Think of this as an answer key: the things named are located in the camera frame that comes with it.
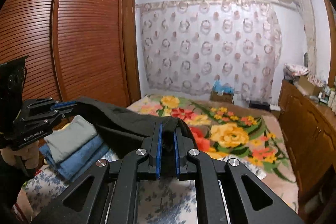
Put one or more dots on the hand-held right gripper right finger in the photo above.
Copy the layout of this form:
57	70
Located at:
176	153

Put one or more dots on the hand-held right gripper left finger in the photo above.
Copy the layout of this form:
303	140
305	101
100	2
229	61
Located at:
158	150

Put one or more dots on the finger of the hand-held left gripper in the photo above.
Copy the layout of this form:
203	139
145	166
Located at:
47	102
65	111

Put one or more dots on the black pants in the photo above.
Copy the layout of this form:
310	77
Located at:
118	121

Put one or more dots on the person's left forearm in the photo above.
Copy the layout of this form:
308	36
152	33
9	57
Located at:
13	187

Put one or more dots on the folded grey pants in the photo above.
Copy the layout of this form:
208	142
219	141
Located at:
71	137

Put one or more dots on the person's left hand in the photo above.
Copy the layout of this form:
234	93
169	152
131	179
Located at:
10	155

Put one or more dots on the folded blue jeans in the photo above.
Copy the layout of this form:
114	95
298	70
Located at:
78	165

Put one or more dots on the blue floral bed sheet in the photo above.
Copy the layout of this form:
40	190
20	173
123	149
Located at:
44	186

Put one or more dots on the colourful floral blanket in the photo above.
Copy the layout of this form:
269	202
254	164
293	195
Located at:
231	134

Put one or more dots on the cardboard box with blue cloth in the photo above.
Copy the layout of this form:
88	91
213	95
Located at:
222	92

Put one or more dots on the wooden louvred wardrobe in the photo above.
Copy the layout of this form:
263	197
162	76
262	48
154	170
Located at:
86	35

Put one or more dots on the black flat box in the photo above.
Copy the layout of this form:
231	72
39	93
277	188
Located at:
259	105

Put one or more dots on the wooden sideboard cabinet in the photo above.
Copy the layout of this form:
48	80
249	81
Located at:
307	134

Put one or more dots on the pile of printed cloth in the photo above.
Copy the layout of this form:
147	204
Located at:
295	70

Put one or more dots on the open cardboard box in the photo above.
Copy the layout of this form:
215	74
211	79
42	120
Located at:
311	83

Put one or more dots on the tied beige curtain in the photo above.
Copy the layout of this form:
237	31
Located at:
308	29

